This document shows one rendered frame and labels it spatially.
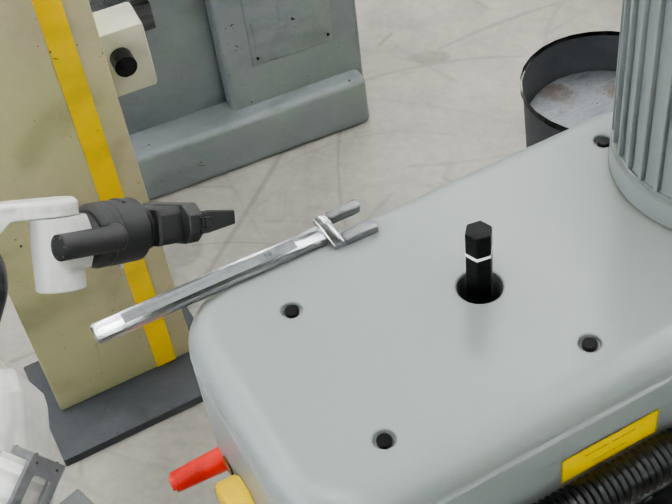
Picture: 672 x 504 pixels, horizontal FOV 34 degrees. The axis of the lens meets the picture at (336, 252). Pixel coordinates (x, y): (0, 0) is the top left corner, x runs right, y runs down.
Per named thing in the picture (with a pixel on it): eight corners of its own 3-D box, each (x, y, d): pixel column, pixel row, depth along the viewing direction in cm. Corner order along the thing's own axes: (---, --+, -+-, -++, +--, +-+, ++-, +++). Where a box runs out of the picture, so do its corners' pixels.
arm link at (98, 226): (93, 276, 154) (21, 291, 146) (85, 199, 152) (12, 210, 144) (144, 282, 146) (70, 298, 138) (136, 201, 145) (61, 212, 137)
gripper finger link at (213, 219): (232, 227, 160) (199, 233, 156) (230, 205, 159) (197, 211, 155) (240, 227, 159) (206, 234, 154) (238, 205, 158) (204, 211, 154)
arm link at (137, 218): (152, 253, 164) (83, 267, 155) (145, 188, 162) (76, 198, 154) (208, 258, 155) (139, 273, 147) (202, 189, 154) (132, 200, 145)
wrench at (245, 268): (102, 354, 86) (100, 347, 85) (86, 322, 88) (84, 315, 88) (378, 231, 92) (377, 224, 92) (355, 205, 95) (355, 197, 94)
